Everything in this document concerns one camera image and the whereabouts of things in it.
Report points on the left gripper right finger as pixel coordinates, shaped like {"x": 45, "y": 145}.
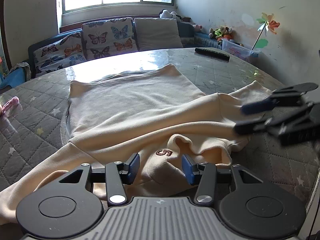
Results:
{"x": 246, "y": 204}

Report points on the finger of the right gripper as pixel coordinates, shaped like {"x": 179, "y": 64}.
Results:
{"x": 257, "y": 106}
{"x": 251, "y": 127}

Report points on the cream sweatshirt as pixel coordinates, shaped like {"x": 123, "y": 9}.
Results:
{"x": 160, "y": 115}

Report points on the black remote control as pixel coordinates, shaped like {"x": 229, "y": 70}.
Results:
{"x": 212, "y": 53}

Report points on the clear plastic storage box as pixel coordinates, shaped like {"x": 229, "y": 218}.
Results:
{"x": 239, "y": 51}

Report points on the plush toys pile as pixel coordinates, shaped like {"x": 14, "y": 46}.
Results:
{"x": 221, "y": 33}

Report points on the colourful paper pinwheel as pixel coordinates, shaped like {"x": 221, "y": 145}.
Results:
{"x": 267, "y": 25}

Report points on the plain beige cushion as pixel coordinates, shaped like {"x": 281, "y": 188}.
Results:
{"x": 157, "y": 33}

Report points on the white plush toy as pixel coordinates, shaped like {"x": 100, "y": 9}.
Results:
{"x": 165, "y": 14}

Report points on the blue chair with cloth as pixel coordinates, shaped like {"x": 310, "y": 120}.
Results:
{"x": 20, "y": 73}

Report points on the left butterfly cushion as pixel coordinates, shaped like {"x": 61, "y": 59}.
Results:
{"x": 63, "y": 53}

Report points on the butterfly cushion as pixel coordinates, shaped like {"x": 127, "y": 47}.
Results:
{"x": 63, "y": 53}
{"x": 109, "y": 38}

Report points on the middle butterfly cushion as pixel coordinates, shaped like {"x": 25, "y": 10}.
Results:
{"x": 109, "y": 38}

